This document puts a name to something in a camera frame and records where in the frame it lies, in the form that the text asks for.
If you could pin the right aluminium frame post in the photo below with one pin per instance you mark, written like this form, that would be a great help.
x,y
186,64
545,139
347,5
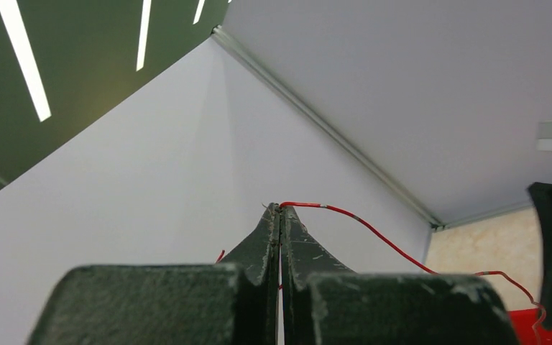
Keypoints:
x,y
240,53

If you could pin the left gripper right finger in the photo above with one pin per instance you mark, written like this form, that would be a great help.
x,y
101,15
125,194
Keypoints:
x,y
325,302

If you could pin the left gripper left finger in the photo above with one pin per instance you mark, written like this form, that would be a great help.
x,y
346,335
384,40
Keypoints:
x,y
232,301

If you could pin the red plastic bin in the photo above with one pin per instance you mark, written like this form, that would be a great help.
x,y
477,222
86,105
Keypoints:
x,y
522,321

